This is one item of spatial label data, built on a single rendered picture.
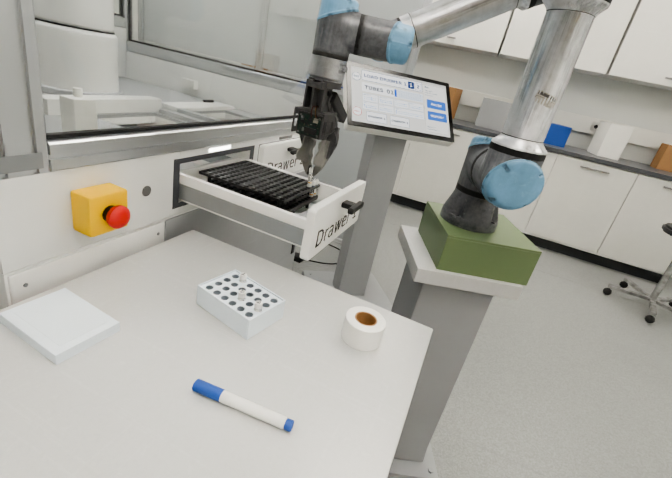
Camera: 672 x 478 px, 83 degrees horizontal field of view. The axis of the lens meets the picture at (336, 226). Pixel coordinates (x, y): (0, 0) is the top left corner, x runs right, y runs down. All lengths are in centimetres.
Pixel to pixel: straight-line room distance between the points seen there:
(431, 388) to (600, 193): 293
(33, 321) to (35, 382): 10
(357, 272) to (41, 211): 158
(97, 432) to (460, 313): 87
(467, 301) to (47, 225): 94
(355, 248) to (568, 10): 141
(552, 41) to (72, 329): 93
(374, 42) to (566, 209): 326
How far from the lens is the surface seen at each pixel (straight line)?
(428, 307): 109
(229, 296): 66
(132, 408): 56
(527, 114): 88
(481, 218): 103
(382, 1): 254
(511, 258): 104
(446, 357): 121
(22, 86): 68
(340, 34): 82
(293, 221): 75
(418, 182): 381
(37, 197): 72
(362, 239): 195
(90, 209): 72
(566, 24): 89
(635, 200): 400
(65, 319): 67
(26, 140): 69
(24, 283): 77
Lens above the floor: 118
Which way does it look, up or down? 23 degrees down
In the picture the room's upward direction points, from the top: 12 degrees clockwise
